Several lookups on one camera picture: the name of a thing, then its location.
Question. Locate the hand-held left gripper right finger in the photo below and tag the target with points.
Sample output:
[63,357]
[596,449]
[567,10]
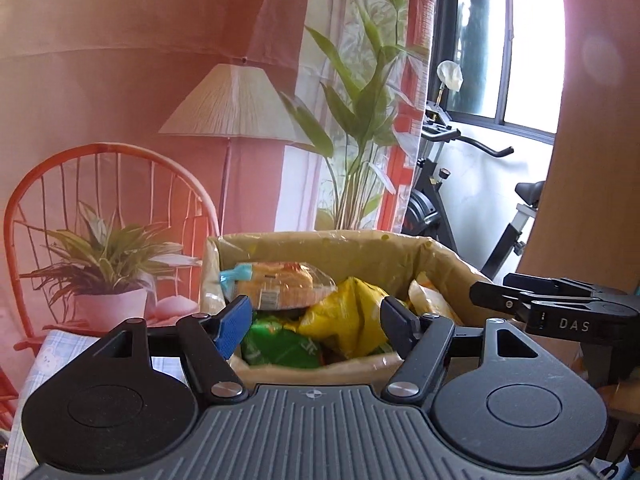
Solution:
[397,317]

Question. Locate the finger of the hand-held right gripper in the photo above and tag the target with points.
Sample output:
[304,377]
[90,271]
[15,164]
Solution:
[545,317]
[565,290]

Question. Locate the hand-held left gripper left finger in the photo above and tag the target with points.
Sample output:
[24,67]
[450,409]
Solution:
[235,320]

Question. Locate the green snack bag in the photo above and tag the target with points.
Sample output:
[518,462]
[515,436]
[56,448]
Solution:
[275,342]

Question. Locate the yellow snack bag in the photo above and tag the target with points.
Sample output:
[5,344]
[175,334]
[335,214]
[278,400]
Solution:
[350,320]

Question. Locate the blue-edged bread packet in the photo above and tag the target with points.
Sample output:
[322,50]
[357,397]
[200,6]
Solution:
[280,285]

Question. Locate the brown cardboard box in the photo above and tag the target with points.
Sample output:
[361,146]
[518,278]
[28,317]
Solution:
[350,250]

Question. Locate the black exercise bike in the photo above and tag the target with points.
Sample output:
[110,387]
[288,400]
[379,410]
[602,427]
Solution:
[430,205]

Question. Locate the brown wooden board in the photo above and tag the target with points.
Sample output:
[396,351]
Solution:
[595,160]

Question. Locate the blue checked tablecloth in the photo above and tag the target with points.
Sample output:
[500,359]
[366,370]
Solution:
[55,355]

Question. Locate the white plastic bag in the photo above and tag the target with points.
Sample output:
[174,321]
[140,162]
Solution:
[450,74]

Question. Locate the black window frame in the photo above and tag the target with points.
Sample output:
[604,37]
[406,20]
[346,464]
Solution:
[495,122]

